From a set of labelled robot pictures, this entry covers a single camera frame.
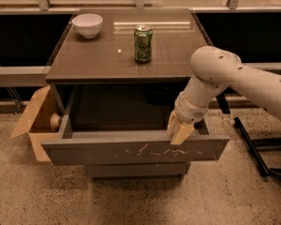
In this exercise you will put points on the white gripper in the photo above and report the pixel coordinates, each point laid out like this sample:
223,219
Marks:
189,112

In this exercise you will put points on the grey top drawer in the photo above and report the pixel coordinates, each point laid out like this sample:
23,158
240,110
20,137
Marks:
109,126

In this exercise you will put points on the grey drawer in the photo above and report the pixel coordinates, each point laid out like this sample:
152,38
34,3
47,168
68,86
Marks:
109,126
125,171

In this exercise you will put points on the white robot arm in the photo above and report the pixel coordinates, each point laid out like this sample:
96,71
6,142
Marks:
214,70

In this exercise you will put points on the grey bottom drawer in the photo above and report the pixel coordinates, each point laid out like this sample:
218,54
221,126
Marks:
125,171

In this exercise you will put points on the grey drawer cabinet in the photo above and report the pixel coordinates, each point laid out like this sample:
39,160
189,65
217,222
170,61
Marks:
108,59

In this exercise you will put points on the open cardboard box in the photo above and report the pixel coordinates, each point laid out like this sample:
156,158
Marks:
35,121

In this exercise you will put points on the black metal stand base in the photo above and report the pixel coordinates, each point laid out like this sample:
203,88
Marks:
255,146

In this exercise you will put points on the green soda can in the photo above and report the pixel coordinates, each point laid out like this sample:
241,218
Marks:
142,43

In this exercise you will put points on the white round object in box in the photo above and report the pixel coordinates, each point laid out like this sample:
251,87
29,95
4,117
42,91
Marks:
55,122

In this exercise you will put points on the white ceramic bowl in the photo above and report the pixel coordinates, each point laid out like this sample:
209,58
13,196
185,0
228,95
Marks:
88,25

